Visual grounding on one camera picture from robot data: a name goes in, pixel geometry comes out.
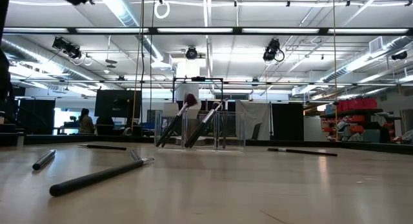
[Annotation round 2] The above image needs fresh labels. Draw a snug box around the thick dark-bristled makeup brush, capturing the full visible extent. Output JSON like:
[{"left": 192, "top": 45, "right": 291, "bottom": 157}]
[{"left": 184, "top": 101, "right": 224, "bottom": 149}]

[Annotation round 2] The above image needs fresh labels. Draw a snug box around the fan-head makeup brush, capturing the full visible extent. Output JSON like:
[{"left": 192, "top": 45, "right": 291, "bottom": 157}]
[
  {"left": 267, "top": 147, "right": 338, "bottom": 158},
  {"left": 156, "top": 93, "right": 198, "bottom": 148}
]

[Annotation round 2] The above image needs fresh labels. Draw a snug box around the short black pen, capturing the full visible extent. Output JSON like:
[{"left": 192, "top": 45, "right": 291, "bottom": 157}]
[{"left": 32, "top": 149, "right": 57, "bottom": 171}]

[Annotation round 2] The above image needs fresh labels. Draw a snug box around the clear acrylic organizer box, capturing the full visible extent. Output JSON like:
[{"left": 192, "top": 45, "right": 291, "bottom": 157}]
[{"left": 154, "top": 110, "right": 247, "bottom": 150}]

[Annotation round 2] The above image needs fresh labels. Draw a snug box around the white square sign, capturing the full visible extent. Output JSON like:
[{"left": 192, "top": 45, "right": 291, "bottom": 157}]
[{"left": 163, "top": 103, "right": 180, "bottom": 119}]

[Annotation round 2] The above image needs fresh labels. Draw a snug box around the grey curtain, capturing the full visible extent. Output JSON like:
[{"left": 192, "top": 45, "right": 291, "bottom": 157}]
[{"left": 235, "top": 100, "right": 271, "bottom": 141}]

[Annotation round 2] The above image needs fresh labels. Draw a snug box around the black panel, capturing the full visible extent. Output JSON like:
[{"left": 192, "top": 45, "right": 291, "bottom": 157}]
[{"left": 272, "top": 103, "right": 305, "bottom": 141}]

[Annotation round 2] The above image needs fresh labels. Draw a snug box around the black overhead crossbeam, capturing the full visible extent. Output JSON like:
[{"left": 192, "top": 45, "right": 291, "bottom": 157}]
[{"left": 0, "top": 26, "right": 413, "bottom": 37}]

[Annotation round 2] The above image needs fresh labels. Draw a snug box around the person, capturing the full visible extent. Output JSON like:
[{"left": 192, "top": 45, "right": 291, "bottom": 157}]
[{"left": 78, "top": 108, "right": 96, "bottom": 136}]

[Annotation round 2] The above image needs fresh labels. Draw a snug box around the storage shelf with red bins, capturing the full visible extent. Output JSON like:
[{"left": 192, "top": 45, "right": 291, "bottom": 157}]
[{"left": 319, "top": 97, "right": 403, "bottom": 144}]

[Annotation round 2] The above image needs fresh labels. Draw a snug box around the black cabinet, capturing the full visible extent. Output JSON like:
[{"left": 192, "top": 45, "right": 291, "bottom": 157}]
[{"left": 18, "top": 99, "right": 56, "bottom": 135}]

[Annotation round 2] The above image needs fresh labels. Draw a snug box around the black ceiling camera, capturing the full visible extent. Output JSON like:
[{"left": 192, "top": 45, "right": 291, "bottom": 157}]
[
  {"left": 263, "top": 38, "right": 286, "bottom": 63},
  {"left": 52, "top": 36, "right": 83, "bottom": 60},
  {"left": 185, "top": 46, "right": 199, "bottom": 61}
]

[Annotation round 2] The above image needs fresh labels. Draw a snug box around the black wall monitor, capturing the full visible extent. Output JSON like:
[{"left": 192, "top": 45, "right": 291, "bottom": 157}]
[{"left": 94, "top": 89, "right": 143, "bottom": 119}]

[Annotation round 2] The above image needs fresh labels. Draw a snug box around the white cable loop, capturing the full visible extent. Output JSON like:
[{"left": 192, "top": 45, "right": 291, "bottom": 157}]
[{"left": 154, "top": 0, "right": 171, "bottom": 20}]

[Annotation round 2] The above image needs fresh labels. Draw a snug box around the silver ceiling duct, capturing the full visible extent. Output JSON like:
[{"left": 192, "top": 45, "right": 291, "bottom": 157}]
[
  {"left": 322, "top": 36, "right": 413, "bottom": 83},
  {"left": 0, "top": 35, "right": 125, "bottom": 91}
]

